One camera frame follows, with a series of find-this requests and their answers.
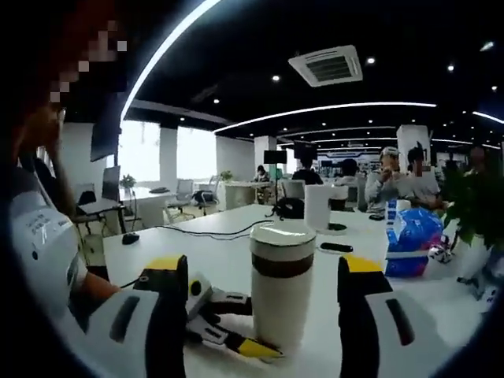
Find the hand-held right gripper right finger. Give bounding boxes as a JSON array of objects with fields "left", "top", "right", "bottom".
[{"left": 337, "top": 254, "right": 446, "bottom": 378}]

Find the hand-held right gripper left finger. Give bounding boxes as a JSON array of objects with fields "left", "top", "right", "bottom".
[{"left": 76, "top": 254, "right": 189, "bottom": 378}]

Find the cream white water cup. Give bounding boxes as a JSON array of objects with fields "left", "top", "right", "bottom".
[{"left": 250, "top": 273, "right": 314, "bottom": 348}]

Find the white water dispenser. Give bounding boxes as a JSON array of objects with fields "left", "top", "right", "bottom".
[{"left": 303, "top": 184, "right": 350, "bottom": 234}]

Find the white table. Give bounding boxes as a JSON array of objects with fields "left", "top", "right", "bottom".
[{"left": 102, "top": 202, "right": 498, "bottom": 378}]

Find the white blue tissue pack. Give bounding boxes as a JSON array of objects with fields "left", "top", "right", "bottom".
[
  {"left": 385, "top": 247, "right": 432, "bottom": 269},
  {"left": 384, "top": 263, "right": 430, "bottom": 279}
]

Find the black oblong case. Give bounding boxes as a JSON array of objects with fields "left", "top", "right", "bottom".
[{"left": 319, "top": 242, "right": 354, "bottom": 256}]

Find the grey office chair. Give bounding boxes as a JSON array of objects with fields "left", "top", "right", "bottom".
[
  {"left": 165, "top": 179, "right": 196, "bottom": 221},
  {"left": 191, "top": 175, "right": 221, "bottom": 216}
]

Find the white side desk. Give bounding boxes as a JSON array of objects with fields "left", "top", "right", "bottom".
[{"left": 120, "top": 187, "right": 178, "bottom": 229}]

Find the black bag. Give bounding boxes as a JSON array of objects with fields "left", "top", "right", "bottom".
[{"left": 265, "top": 196, "right": 306, "bottom": 219}]

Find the blue soft tissue pack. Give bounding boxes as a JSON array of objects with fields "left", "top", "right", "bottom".
[{"left": 393, "top": 207, "right": 445, "bottom": 253}]

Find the white chest device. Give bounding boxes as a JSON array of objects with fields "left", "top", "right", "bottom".
[{"left": 7, "top": 192, "right": 86, "bottom": 312}]

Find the black monitor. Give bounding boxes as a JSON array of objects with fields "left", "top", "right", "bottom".
[
  {"left": 263, "top": 149, "right": 287, "bottom": 165},
  {"left": 293, "top": 142, "right": 318, "bottom": 158}
]

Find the green potted plant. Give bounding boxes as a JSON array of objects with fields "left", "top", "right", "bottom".
[{"left": 440, "top": 163, "right": 504, "bottom": 281}]

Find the black display screen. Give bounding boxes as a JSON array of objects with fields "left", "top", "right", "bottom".
[{"left": 90, "top": 112, "right": 121, "bottom": 163}]

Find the ceiling light strip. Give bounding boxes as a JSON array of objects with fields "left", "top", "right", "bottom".
[
  {"left": 121, "top": 0, "right": 221, "bottom": 119},
  {"left": 215, "top": 102, "right": 437, "bottom": 133}
]

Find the ceiling air conditioner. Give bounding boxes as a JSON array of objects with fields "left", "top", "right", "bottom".
[{"left": 287, "top": 45, "right": 363, "bottom": 87}]

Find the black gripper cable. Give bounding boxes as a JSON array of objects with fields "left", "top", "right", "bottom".
[{"left": 117, "top": 277, "right": 145, "bottom": 291}]

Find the black adapter cable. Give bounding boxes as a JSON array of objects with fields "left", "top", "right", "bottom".
[{"left": 163, "top": 223, "right": 253, "bottom": 240}]

